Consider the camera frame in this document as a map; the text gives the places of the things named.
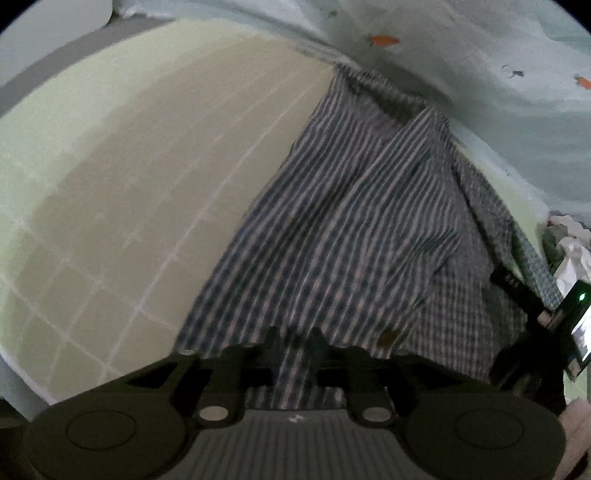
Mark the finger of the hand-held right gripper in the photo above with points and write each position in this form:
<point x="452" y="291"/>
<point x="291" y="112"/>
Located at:
<point x="512" y="282"/>

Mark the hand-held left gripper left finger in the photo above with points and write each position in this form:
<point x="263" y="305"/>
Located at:
<point x="233" y="369"/>

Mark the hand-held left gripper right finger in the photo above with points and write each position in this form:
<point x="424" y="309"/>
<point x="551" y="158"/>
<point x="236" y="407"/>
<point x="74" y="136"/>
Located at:
<point x="358" y="369"/>

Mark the plaid shirt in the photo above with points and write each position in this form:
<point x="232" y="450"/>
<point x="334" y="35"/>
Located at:
<point x="351" y="221"/>

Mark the person's right forearm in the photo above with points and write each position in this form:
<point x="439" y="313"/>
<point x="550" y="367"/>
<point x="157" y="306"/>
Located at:
<point x="579" y="438"/>

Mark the crumpled floral cloth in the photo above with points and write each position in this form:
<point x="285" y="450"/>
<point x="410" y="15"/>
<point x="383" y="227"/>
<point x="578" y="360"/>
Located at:
<point x="570" y="249"/>

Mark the white carrot print quilt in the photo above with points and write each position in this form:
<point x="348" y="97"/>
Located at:
<point x="461" y="92"/>

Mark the green grid mat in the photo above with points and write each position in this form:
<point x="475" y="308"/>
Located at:
<point x="138" y="184"/>

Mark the grey mattress edge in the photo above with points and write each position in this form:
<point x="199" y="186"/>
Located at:
<point x="55" y="64"/>

